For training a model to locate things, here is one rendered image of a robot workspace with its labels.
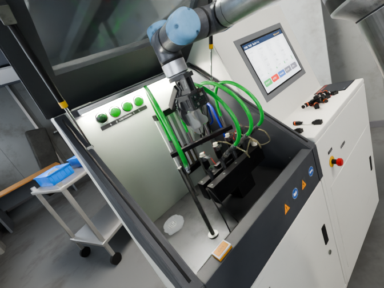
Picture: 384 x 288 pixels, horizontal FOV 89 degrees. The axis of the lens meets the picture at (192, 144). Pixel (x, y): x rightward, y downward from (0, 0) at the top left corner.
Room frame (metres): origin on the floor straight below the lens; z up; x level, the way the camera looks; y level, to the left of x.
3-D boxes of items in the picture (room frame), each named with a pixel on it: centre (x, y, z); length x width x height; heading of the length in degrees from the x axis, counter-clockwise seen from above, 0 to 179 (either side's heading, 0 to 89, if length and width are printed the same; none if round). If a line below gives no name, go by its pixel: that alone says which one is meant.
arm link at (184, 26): (0.58, -0.11, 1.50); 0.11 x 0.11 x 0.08; 22
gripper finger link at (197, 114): (0.67, -0.07, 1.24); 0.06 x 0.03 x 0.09; 31
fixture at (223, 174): (0.78, -0.12, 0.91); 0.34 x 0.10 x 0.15; 121
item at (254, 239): (0.52, -0.14, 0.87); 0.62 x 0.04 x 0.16; 121
